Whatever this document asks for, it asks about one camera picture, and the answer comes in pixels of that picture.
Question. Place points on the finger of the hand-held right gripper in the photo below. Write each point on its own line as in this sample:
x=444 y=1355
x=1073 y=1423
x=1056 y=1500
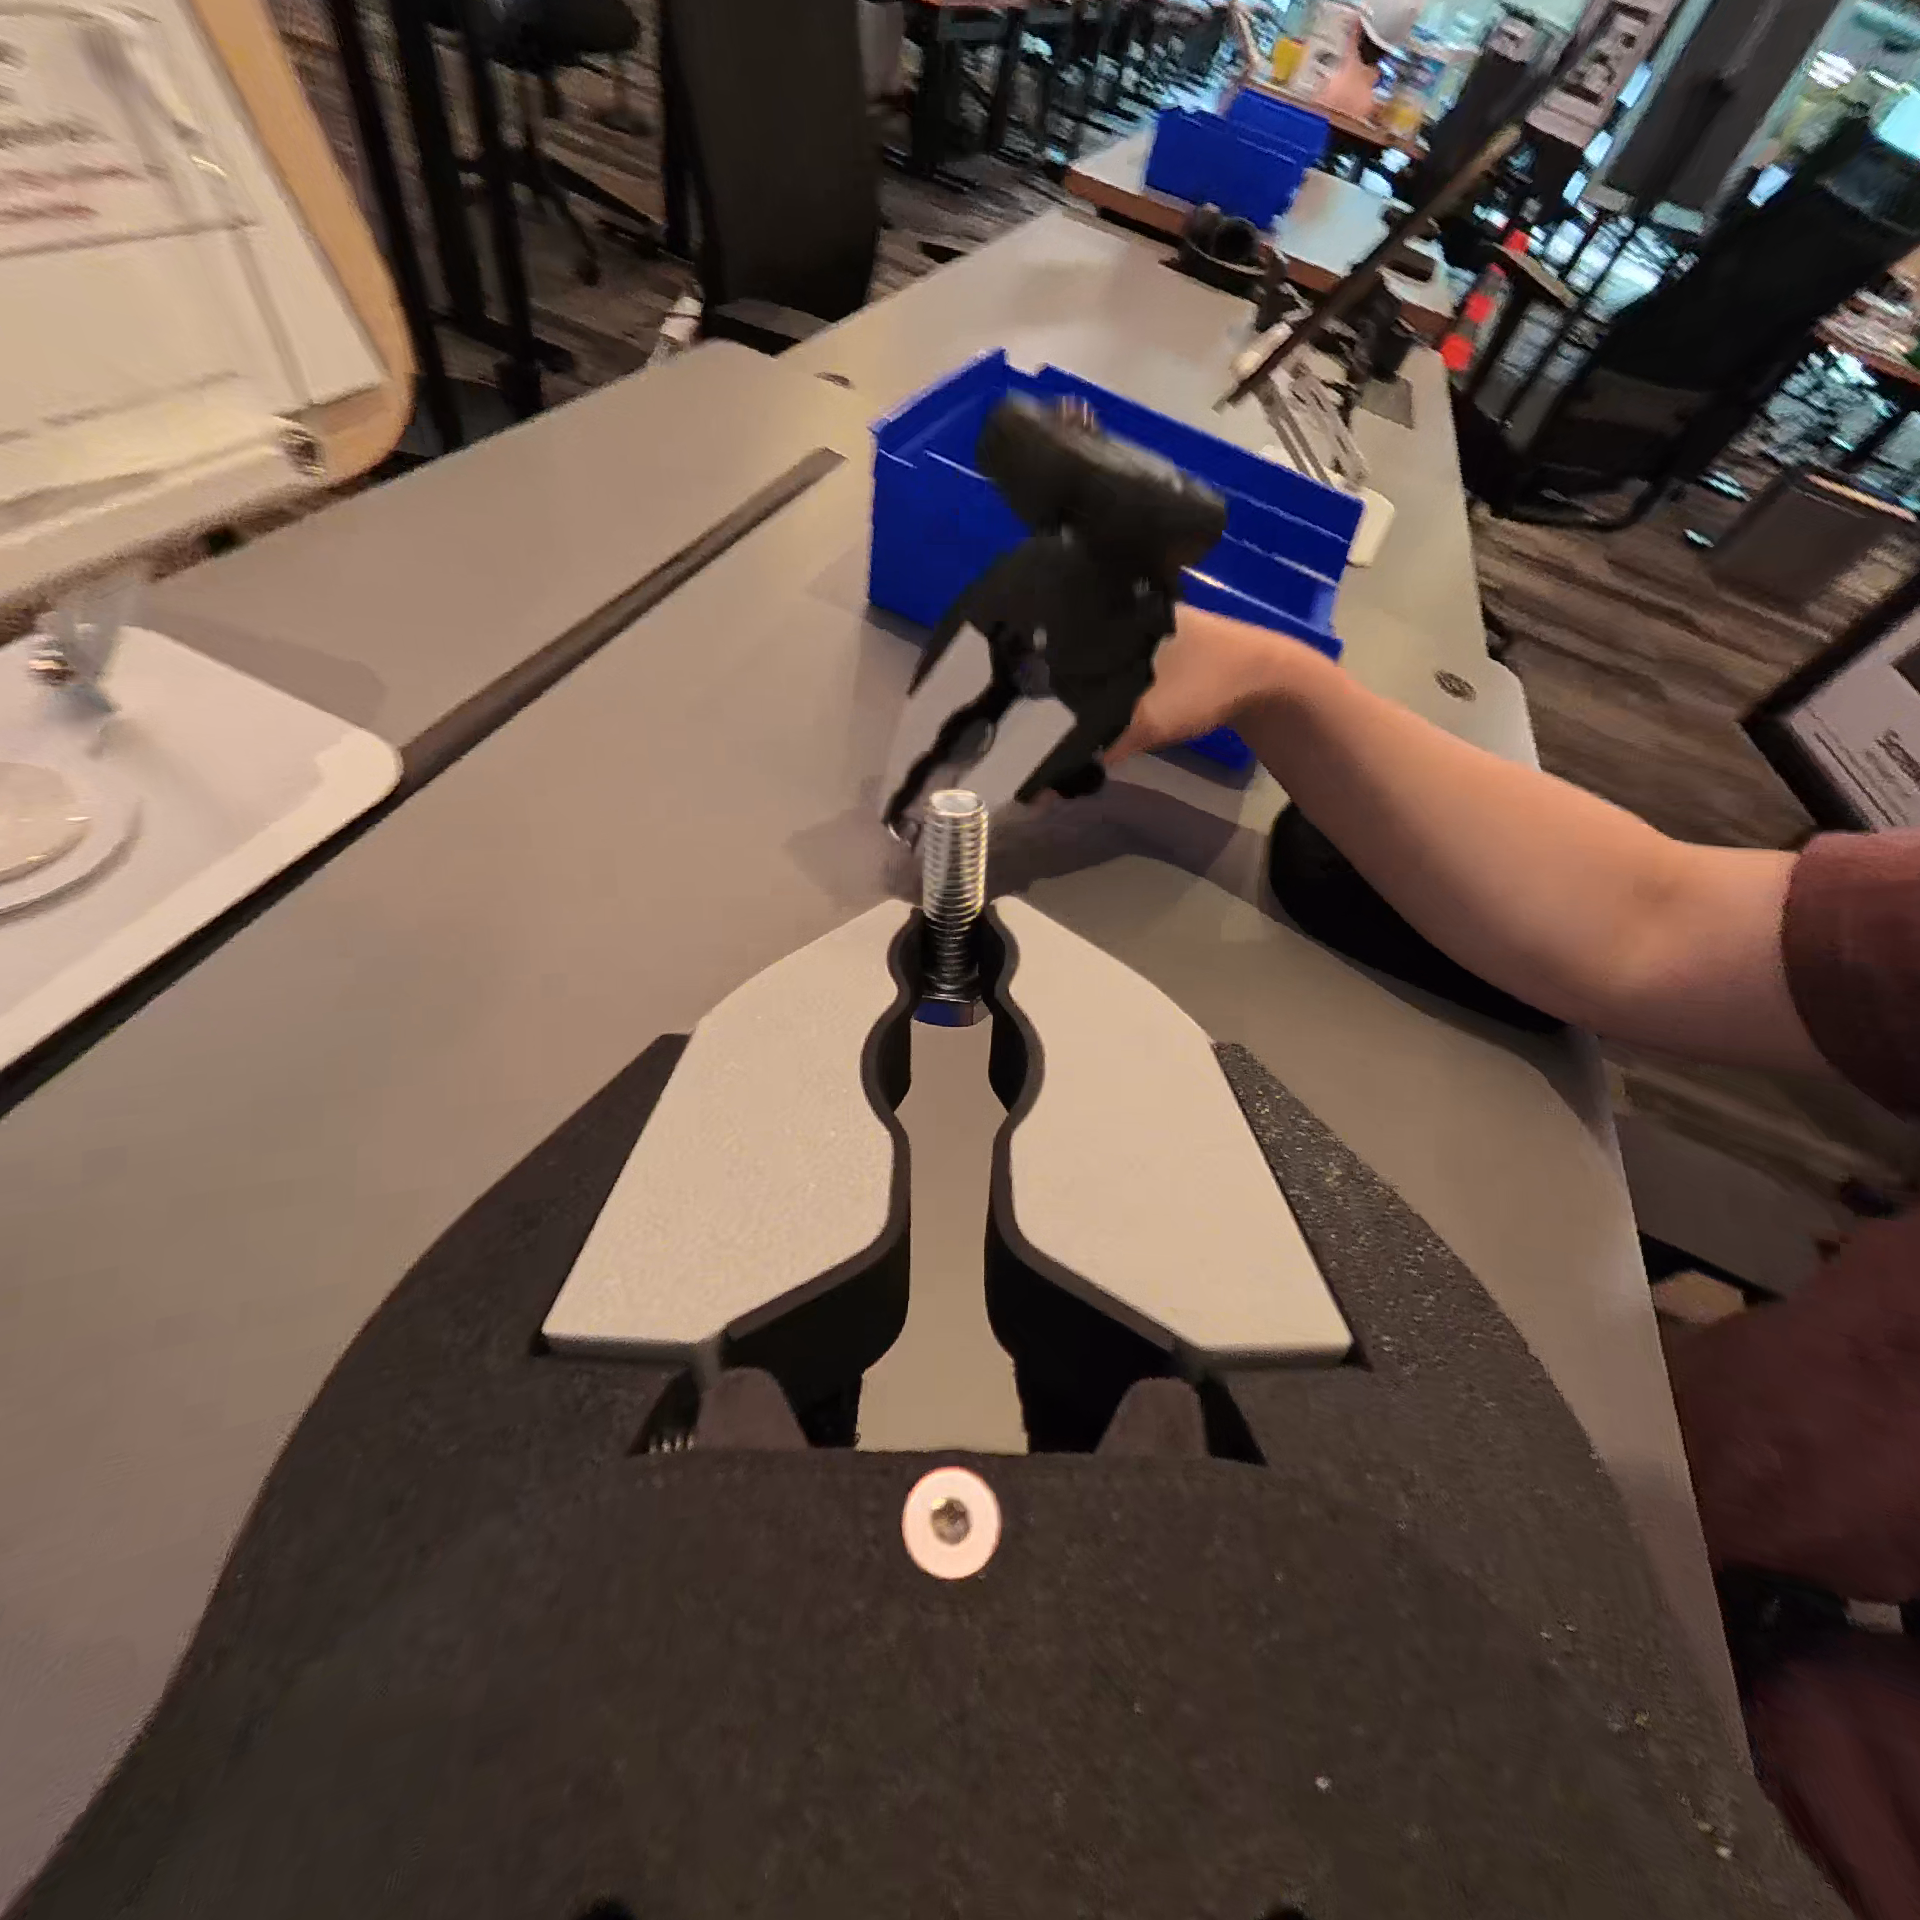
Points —
x=1073 y=772
x=975 y=742

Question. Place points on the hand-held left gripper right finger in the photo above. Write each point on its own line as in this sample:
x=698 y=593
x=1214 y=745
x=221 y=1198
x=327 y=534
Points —
x=1170 y=1184

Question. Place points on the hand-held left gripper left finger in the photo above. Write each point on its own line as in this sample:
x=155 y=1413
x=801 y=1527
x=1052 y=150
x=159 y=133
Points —
x=734 y=1170

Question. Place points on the steel hex bolt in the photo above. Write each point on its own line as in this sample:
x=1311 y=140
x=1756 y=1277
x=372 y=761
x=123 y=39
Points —
x=952 y=870

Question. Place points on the blue plastic bin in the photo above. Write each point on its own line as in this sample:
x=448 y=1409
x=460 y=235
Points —
x=931 y=510

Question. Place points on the person's right forearm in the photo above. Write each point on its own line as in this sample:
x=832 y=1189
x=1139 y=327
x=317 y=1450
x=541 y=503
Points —
x=1574 y=884

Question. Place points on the person's right hand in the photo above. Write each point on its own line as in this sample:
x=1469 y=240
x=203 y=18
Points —
x=1230 y=682

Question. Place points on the black armrest pad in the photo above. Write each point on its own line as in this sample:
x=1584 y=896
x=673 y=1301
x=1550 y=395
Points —
x=1381 y=931

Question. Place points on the background blue bin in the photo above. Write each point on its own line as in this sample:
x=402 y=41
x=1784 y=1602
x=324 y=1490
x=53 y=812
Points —
x=1214 y=164

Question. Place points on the tall black office chair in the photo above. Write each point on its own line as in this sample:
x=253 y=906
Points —
x=765 y=150

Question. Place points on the white document stand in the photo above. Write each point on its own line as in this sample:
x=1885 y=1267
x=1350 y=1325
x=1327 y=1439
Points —
x=224 y=780

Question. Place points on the printed instruction sheet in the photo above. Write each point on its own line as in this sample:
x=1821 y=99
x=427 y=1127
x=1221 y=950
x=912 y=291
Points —
x=120 y=225

